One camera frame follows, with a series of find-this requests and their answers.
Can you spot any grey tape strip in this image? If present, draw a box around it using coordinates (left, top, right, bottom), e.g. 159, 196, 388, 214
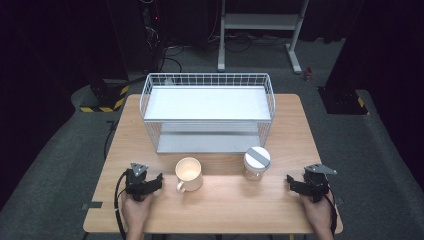
81, 201, 104, 211

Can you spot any tangle of black floor cables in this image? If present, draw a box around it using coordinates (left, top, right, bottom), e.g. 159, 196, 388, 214
207, 30, 283, 54

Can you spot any dark equipment stand with wires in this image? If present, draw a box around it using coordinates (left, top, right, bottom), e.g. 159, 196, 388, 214
139, 0, 168, 73

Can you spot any black floor cable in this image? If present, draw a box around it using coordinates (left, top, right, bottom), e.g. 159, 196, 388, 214
159, 44, 185, 74

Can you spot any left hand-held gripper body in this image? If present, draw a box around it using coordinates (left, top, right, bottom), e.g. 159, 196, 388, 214
124, 162, 150, 203

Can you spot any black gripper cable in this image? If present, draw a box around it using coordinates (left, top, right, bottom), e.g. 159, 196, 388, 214
113, 169, 130, 240
323, 193, 339, 236

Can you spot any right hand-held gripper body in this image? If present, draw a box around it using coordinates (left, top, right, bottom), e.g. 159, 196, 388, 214
301, 163, 338, 203

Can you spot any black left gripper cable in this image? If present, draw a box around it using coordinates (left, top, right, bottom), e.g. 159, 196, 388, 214
113, 169, 130, 240

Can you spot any white metal stand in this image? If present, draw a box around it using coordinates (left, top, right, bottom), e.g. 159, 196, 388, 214
217, 0, 310, 75

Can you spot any black base with yellow stripes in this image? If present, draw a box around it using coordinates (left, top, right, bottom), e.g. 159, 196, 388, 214
79, 78, 130, 114
317, 85, 370, 116

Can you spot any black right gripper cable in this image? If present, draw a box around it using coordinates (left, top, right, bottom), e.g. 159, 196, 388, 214
323, 193, 339, 236

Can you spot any cream ceramic mug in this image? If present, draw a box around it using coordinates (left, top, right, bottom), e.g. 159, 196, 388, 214
174, 156, 204, 194

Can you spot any black cable beside table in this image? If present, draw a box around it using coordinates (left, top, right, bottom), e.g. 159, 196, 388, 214
103, 119, 118, 160

